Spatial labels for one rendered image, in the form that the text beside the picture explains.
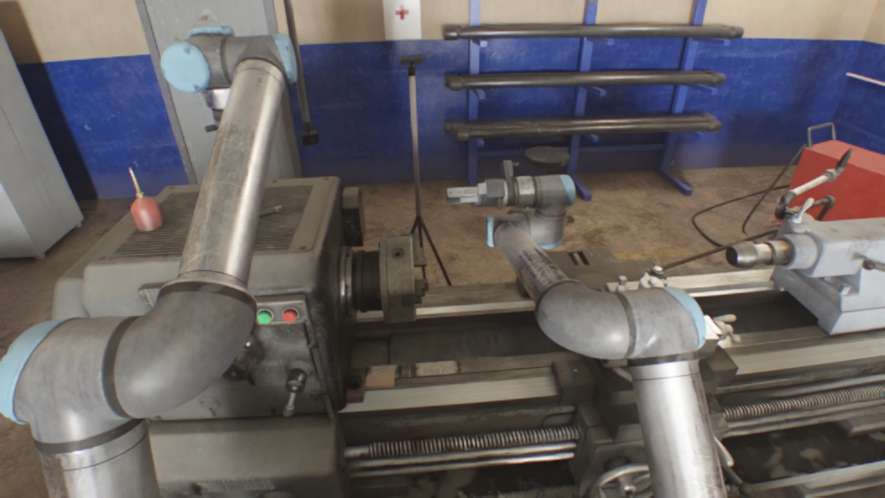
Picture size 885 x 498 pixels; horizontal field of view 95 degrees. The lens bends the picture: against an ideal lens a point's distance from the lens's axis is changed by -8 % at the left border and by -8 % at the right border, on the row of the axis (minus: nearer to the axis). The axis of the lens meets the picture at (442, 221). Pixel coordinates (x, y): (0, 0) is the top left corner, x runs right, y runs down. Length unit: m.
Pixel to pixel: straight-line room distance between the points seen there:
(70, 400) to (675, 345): 0.82
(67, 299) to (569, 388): 1.29
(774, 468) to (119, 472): 1.90
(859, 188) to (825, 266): 2.18
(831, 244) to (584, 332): 1.14
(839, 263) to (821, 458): 0.73
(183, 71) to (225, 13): 3.34
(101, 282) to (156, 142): 3.72
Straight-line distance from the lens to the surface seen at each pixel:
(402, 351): 1.61
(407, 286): 1.20
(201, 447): 1.42
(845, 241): 1.82
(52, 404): 0.63
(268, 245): 1.09
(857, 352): 1.94
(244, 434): 1.38
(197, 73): 0.92
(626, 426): 1.31
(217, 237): 0.62
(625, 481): 1.41
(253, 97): 0.79
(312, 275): 1.02
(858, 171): 3.94
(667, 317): 0.82
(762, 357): 1.70
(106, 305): 1.22
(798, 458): 2.11
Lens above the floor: 1.89
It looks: 30 degrees down
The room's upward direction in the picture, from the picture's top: 1 degrees counter-clockwise
